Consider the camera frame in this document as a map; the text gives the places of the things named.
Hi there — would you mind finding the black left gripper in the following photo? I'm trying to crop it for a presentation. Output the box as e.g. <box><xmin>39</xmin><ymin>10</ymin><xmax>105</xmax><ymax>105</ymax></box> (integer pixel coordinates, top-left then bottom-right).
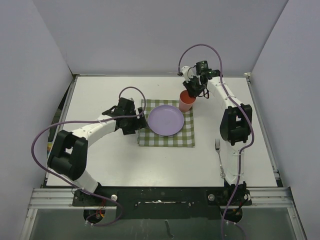
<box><xmin>122</xmin><ymin>107</ymin><xmax>148</xmax><ymax>135</ymax></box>

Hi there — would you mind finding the orange plastic cup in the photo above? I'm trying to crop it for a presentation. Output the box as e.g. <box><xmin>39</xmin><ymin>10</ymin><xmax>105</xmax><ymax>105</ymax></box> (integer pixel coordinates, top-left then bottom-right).
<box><xmin>179</xmin><ymin>90</ymin><xmax>196</xmax><ymax>113</ymax></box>

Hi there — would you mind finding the purple plastic plate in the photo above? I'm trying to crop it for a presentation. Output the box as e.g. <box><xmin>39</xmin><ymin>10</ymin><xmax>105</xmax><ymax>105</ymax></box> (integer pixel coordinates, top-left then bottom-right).
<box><xmin>147</xmin><ymin>104</ymin><xmax>185</xmax><ymax>137</ymax></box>

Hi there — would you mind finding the silver metal fork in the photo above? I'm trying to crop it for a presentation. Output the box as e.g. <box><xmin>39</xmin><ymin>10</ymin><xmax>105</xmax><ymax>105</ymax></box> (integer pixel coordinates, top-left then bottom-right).
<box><xmin>214</xmin><ymin>138</ymin><xmax>226</xmax><ymax>179</ymax></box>

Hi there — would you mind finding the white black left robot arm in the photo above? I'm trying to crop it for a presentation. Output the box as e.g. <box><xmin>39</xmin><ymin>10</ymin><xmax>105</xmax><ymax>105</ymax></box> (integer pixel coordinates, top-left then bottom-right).
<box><xmin>47</xmin><ymin>97</ymin><xmax>148</xmax><ymax>206</ymax></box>

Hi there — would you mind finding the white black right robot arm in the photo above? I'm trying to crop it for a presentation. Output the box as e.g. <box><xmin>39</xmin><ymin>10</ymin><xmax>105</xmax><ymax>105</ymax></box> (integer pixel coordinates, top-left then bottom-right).
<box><xmin>180</xmin><ymin>60</ymin><xmax>253</xmax><ymax>186</ymax></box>

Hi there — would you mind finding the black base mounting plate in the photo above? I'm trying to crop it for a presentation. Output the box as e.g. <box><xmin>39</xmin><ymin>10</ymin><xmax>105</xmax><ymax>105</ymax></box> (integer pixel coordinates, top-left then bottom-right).
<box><xmin>72</xmin><ymin>185</ymin><xmax>252</xmax><ymax>223</ymax></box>

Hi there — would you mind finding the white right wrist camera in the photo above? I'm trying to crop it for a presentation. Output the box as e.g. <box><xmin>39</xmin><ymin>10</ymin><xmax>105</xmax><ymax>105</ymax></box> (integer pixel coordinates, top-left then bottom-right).
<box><xmin>180</xmin><ymin>65</ymin><xmax>194</xmax><ymax>83</ymax></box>

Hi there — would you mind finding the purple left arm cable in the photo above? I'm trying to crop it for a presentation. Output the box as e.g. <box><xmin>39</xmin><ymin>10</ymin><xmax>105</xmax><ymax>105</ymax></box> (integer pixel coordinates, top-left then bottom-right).
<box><xmin>31</xmin><ymin>86</ymin><xmax>147</xmax><ymax>227</ymax></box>

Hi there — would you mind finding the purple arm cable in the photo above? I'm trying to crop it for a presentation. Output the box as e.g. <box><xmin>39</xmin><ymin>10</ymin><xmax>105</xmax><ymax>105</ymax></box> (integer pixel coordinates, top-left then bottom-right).
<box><xmin>31</xmin><ymin>86</ymin><xmax>147</xmax><ymax>227</ymax></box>
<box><xmin>176</xmin><ymin>43</ymin><xmax>255</xmax><ymax>240</ymax></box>

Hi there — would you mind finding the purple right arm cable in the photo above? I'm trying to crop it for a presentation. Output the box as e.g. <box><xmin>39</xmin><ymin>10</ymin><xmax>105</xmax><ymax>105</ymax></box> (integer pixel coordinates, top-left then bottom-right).
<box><xmin>176</xmin><ymin>43</ymin><xmax>255</xmax><ymax>240</ymax></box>

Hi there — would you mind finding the aluminium front frame rail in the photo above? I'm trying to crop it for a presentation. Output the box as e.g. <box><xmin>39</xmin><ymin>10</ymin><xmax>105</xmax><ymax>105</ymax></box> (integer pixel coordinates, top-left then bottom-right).
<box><xmin>28</xmin><ymin>187</ymin><xmax>293</xmax><ymax>209</ymax></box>

